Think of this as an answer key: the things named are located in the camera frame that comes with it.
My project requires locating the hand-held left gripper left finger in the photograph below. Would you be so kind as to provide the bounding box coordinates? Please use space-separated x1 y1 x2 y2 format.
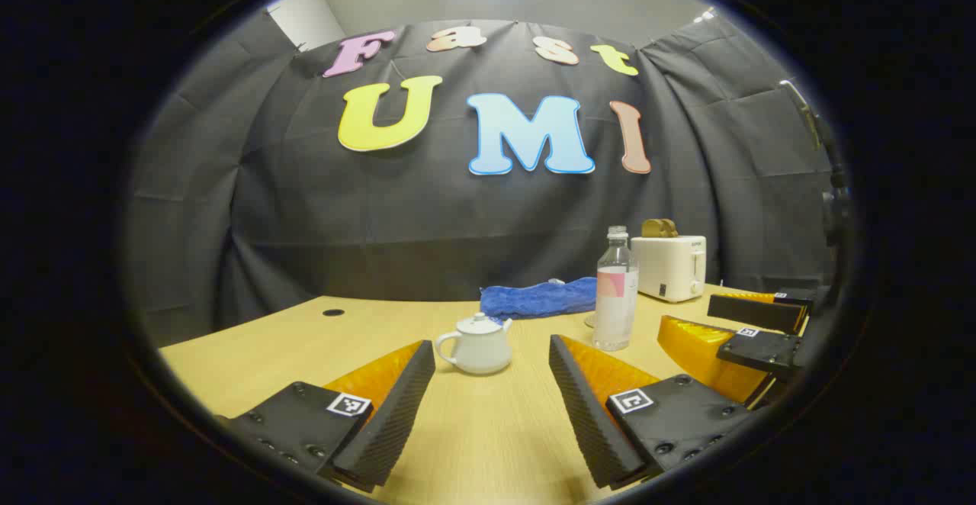
217 339 438 491

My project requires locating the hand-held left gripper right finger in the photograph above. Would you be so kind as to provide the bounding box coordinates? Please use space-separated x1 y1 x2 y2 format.
548 333 763 491

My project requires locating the clear plastic water bottle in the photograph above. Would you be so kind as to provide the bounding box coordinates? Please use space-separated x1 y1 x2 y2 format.
593 225 640 352

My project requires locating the white ceramic teacup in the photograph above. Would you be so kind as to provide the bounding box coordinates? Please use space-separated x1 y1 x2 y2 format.
435 319 514 375

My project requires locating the white toaster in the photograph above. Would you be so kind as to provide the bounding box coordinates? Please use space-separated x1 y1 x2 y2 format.
630 235 708 304

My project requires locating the blue towel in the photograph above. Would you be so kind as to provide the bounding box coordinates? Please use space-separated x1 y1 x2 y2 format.
480 276 599 321

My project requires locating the black backdrop cloth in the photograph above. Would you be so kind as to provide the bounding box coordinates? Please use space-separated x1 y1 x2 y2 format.
126 9 840 338

